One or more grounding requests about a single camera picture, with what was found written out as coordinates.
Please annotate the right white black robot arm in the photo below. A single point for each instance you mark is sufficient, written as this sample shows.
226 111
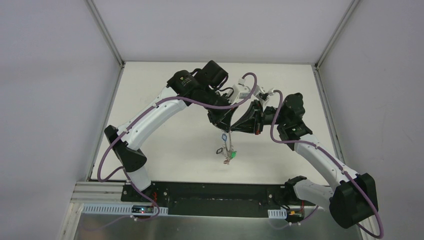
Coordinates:
349 196

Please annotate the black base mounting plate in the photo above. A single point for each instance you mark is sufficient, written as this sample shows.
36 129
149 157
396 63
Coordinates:
216 199

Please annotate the right white cable duct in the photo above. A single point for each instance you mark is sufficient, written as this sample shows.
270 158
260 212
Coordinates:
277 213

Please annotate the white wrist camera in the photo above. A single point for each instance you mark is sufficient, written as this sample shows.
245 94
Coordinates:
239 91
263 96

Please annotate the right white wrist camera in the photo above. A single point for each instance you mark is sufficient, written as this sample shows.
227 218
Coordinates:
263 96

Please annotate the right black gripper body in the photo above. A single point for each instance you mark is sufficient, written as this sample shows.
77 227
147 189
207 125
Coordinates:
257 117

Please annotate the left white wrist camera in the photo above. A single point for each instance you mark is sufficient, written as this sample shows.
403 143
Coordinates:
239 91

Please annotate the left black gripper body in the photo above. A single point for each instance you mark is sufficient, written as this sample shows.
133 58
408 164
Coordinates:
218 112

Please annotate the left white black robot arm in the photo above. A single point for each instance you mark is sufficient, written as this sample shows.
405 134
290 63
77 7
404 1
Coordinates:
181 90

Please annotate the left white cable duct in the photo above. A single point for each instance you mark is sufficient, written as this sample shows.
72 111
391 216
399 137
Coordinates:
123 209

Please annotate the white cable duct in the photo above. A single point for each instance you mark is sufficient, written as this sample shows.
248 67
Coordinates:
277 213
123 209

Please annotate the blue key tag with key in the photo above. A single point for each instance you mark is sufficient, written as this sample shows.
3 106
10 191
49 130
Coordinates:
224 137

